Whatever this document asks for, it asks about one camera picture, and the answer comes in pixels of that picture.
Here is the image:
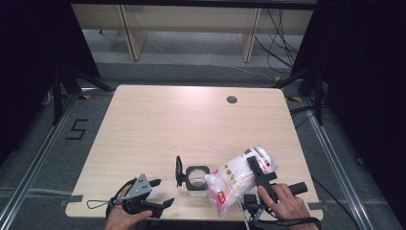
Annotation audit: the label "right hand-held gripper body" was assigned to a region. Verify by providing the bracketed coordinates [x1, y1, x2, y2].
[237, 172, 309, 230]

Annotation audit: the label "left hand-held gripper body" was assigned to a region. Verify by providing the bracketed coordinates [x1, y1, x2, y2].
[122, 172, 155, 217]

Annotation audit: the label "red and white spouted pouch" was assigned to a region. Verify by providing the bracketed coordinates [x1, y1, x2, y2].
[204, 145, 280, 215]

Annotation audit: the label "glass jar with black lid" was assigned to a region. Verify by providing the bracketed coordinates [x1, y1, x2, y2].
[174, 155, 213, 196]

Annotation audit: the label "person's right hand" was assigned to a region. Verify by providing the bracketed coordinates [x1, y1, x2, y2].
[258, 183, 321, 225]

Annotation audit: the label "person's left hand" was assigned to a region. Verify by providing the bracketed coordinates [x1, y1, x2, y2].
[103, 186, 153, 230]

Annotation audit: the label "black metal stand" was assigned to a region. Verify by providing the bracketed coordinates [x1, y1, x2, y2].
[272, 67, 325, 127]
[51, 65, 115, 127]

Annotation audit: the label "dark curtain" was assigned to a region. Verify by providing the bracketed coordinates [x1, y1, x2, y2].
[0, 0, 101, 167]
[290, 0, 406, 221]

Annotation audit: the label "pale wooden shelf unit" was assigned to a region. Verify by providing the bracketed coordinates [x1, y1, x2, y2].
[70, 3, 315, 63]

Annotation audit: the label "thin black cord loop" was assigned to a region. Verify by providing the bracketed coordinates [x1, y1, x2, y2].
[86, 199, 111, 210]

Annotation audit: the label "black floor cables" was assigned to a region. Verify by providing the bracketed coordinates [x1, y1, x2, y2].
[288, 104, 339, 129]

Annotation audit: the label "white floor cable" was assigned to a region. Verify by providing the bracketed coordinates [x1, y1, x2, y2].
[204, 63, 277, 82]

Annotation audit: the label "long black floor cable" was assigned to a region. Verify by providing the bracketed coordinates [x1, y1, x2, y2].
[310, 176, 363, 230]

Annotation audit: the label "short aluminium floor rail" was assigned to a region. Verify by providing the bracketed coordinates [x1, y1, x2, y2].
[78, 86, 115, 94]

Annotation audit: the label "tangle of black cables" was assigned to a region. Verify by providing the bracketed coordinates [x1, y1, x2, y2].
[254, 9, 305, 76]

